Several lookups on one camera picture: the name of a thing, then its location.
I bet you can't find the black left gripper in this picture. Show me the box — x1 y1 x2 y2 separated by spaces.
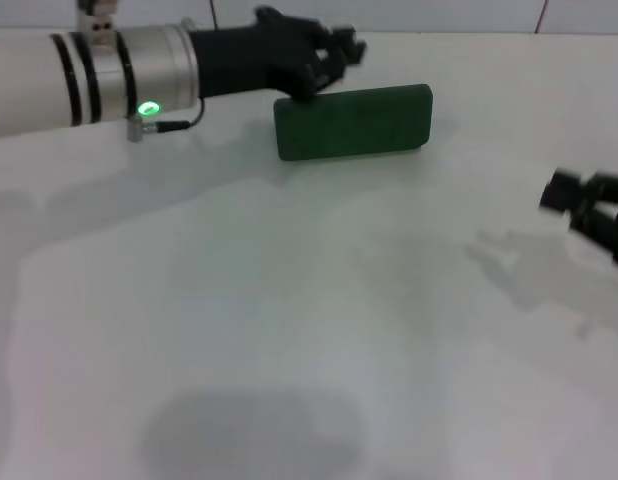
188 7 369 101

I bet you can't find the green glasses case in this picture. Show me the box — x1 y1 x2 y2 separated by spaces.
273 83 434 162

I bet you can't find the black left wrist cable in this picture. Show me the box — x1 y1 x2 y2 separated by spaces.
126 97 206 144

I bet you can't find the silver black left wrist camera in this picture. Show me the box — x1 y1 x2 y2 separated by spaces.
76 0 119 32

